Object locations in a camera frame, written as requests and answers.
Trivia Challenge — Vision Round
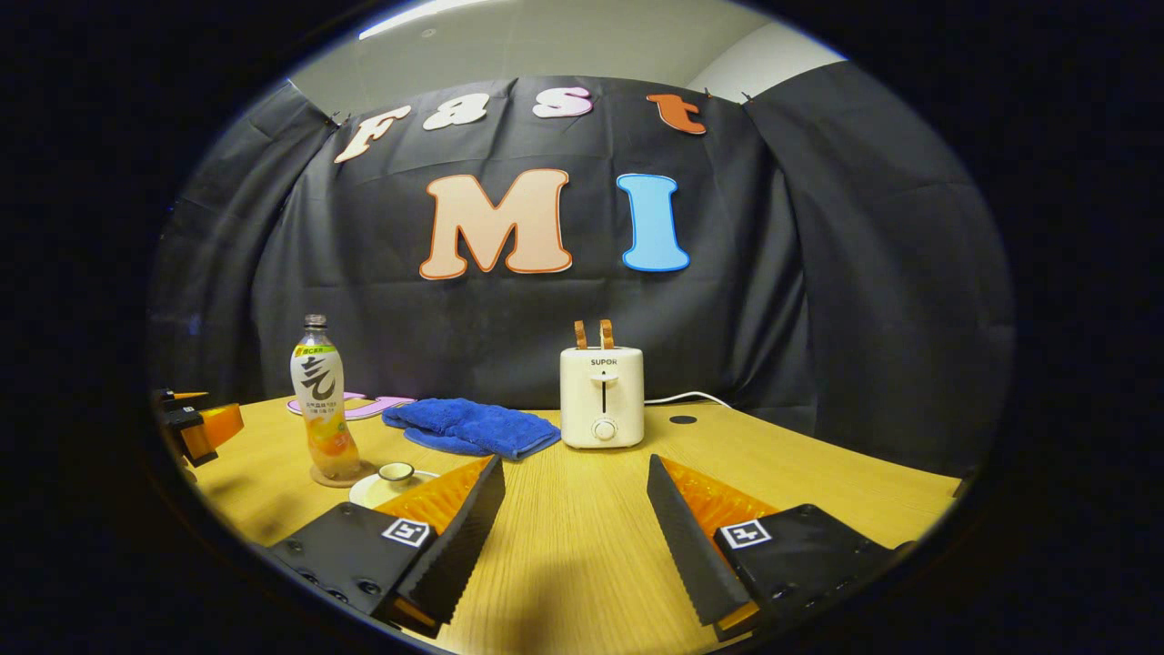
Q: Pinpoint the cream toaster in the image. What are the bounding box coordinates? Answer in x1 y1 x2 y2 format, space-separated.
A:
559 347 646 450

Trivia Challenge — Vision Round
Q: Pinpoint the cream teacup lid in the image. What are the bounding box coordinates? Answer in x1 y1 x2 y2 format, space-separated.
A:
364 462 436 492

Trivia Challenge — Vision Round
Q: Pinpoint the cream ceramic teacup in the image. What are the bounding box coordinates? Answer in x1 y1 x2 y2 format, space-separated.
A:
349 470 441 510

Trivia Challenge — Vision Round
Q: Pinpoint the clear labelled water bottle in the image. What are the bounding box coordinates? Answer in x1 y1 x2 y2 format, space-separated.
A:
290 314 362 481

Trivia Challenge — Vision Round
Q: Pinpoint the white toaster cable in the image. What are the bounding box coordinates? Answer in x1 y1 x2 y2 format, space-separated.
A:
643 391 733 410

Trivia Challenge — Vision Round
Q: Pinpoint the round brown coaster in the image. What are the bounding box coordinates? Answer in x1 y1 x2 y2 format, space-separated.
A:
309 462 376 489

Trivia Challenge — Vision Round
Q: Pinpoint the black backdrop cloth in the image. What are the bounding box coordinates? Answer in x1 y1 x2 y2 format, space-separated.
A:
145 59 1015 479

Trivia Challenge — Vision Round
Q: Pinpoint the blue folded towel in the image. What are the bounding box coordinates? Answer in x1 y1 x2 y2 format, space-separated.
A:
382 398 562 461

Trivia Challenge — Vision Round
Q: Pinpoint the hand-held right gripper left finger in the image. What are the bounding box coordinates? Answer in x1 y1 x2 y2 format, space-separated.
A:
264 453 507 638

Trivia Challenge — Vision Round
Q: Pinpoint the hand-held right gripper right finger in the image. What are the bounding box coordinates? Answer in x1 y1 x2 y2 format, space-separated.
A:
646 453 915 642

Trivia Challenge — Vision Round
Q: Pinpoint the purple foam letter cutout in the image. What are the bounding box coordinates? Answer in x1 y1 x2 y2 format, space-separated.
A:
286 392 417 421

